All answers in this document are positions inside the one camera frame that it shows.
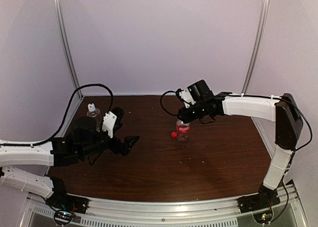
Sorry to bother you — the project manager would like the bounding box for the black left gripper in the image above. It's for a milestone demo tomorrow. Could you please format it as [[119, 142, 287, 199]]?
[[79, 130, 139, 159]]

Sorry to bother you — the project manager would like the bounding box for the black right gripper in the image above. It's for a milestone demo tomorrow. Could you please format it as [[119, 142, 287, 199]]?
[[178, 101, 207, 124]]

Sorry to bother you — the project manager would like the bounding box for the clear cola bottle red label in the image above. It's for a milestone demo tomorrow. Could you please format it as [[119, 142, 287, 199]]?
[[176, 119, 190, 143]]

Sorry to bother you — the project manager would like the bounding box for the red cola bottle cap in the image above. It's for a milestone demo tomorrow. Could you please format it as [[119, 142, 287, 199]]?
[[171, 132, 177, 139]]

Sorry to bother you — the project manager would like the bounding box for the small clear plastic bottle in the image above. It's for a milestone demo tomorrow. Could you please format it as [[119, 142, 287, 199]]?
[[86, 107, 101, 132]]

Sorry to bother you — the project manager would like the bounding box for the white flip bottle cap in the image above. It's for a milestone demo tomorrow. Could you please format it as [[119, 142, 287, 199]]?
[[87, 103, 96, 112]]

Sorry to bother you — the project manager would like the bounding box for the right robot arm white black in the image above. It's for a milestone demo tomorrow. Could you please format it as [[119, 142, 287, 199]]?
[[176, 80, 303, 208]]

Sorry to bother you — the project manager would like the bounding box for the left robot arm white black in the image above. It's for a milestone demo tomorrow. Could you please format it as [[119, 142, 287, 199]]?
[[0, 114, 139, 209]]

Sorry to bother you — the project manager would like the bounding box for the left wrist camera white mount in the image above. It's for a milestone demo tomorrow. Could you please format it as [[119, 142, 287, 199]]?
[[100, 107, 124, 138]]

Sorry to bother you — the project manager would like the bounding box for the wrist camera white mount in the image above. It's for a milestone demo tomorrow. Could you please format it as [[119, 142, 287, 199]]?
[[176, 88, 195, 108], [100, 107, 124, 138]]

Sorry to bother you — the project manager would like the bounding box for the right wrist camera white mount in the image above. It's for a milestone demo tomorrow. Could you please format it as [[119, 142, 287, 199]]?
[[176, 88, 195, 108]]

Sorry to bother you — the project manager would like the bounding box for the aluminium right corner post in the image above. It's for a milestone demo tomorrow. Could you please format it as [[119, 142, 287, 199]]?
[[241, 0, 270, 93]]

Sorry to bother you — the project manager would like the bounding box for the aluminium corner post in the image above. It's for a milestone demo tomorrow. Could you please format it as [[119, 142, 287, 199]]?
[[53, 0, 80, 88], [241, 0, 270, 93]]

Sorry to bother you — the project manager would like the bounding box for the black braided left cable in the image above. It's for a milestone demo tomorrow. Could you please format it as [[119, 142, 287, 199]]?
[[0, 82, 114, 147]]

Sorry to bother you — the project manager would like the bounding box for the aluminium front frame rail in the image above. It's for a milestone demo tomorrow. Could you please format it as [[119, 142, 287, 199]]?
[[23, 184, 306, 227]]

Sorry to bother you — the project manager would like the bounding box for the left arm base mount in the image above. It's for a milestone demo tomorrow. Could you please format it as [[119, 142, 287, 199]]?
[[44, 194, 89, 226]]

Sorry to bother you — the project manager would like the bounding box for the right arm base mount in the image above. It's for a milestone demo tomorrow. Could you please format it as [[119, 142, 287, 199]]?
[[237, 194, 281, 225]]

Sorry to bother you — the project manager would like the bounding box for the aluminium left corner post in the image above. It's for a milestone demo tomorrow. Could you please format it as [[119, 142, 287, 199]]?
[[53, 0, 80, 88]]

